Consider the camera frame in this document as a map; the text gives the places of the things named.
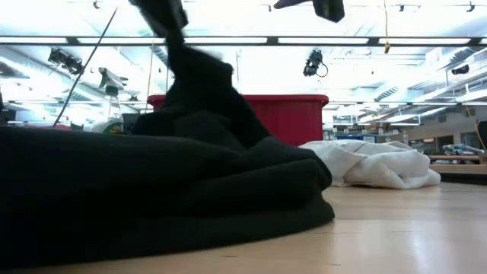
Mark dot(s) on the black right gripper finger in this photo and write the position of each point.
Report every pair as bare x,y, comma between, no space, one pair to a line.
296,3

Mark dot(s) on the black garment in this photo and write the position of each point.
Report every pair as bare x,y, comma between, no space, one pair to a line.
152,182

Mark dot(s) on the white button shirt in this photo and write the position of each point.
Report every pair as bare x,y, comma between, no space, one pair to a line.
380,167

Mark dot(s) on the grey background robot arm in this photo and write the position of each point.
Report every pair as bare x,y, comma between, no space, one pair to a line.
462,149

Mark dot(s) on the red plastic laundry basket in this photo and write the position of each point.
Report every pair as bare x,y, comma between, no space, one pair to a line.
289,122

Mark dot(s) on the black ceiling-hung device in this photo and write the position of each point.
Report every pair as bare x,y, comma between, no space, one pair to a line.
460,69

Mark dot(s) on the wooden workbench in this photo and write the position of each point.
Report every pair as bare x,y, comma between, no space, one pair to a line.
456,167

